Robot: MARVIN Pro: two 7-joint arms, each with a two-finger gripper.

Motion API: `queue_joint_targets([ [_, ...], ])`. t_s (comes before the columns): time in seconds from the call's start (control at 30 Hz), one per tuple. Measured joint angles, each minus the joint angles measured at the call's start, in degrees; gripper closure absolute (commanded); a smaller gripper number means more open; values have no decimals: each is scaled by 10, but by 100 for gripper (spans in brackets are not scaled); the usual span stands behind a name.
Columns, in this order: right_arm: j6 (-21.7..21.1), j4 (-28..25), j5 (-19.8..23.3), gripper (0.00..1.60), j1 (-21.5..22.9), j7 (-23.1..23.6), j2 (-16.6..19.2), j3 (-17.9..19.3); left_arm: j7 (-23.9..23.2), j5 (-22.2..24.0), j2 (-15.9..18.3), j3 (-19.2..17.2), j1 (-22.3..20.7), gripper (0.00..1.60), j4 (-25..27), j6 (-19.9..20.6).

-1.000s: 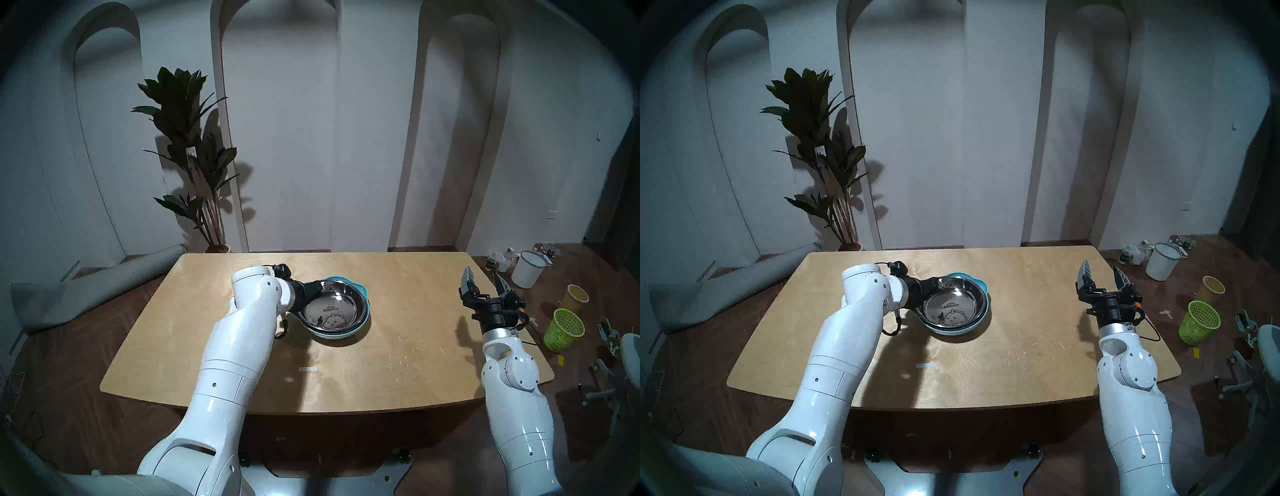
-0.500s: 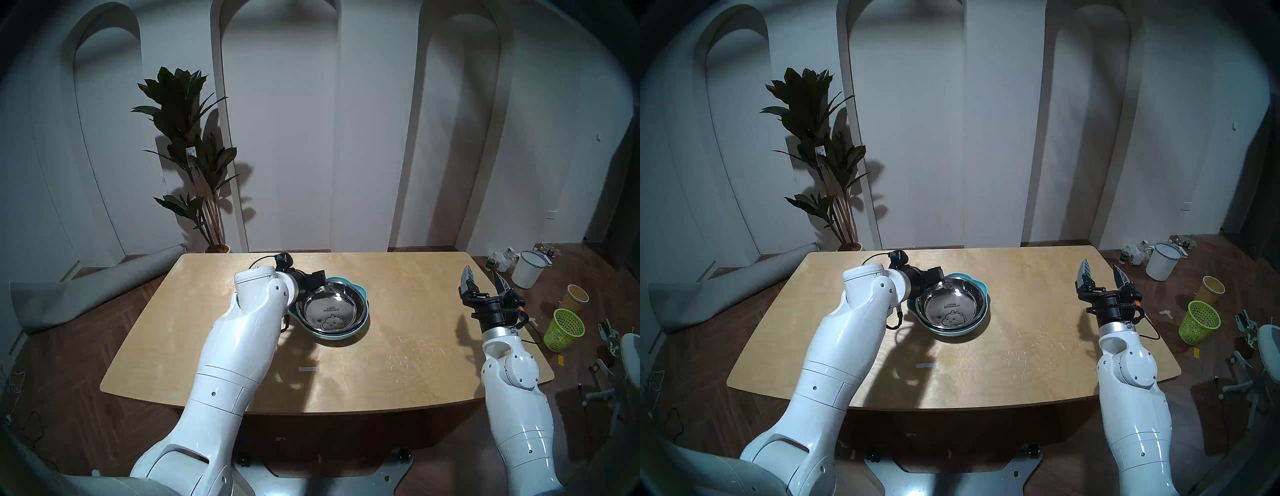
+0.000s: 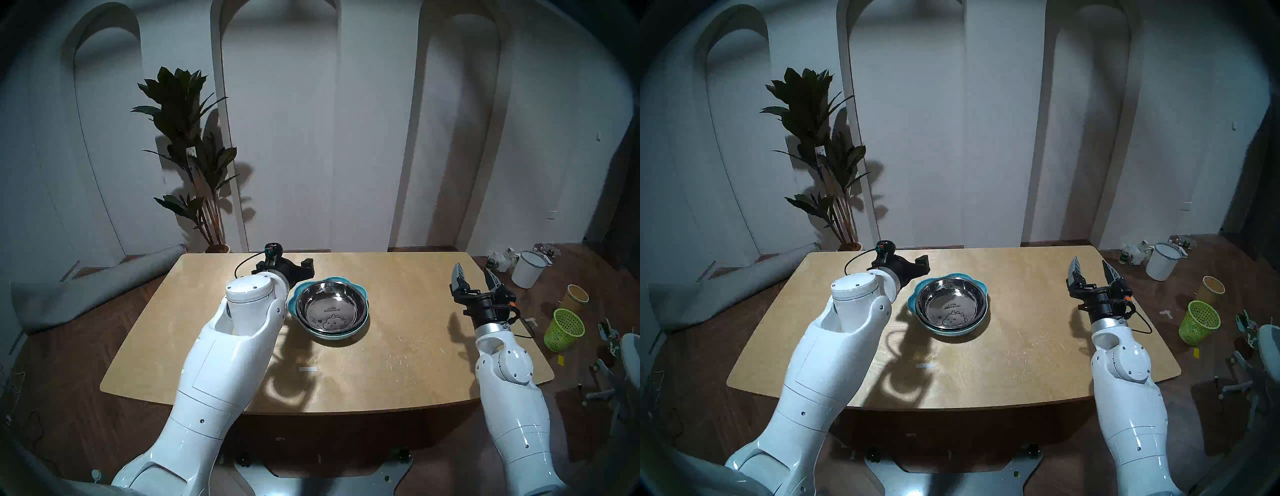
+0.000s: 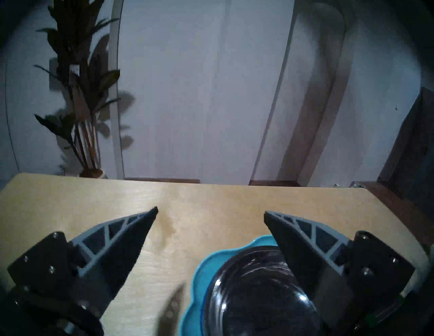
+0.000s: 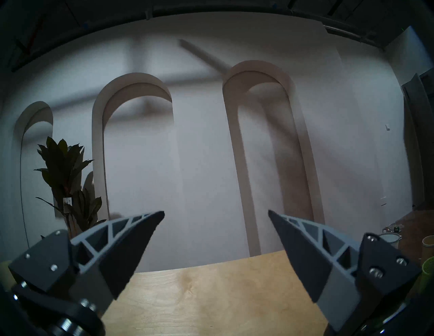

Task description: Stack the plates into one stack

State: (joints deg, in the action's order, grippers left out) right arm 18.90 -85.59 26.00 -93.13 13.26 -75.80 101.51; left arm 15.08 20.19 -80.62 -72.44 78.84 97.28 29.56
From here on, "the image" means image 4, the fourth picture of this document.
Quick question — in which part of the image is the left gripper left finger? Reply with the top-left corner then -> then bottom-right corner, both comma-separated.
7,206 -> 159,305

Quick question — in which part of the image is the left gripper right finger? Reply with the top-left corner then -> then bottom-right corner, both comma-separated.
264,211 -> 416,331

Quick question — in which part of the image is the stainless steel plate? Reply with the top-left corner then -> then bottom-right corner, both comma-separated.
202,246 -> 322,336

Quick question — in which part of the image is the blue flower-shaped cartoon plate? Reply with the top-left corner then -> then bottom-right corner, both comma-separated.
179,235 -> 282,336

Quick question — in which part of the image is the tall potted green plant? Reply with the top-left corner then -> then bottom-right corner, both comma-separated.
34,0 -> 122,178

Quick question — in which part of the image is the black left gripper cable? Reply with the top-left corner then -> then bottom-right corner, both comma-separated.
157,283 -> 186,336

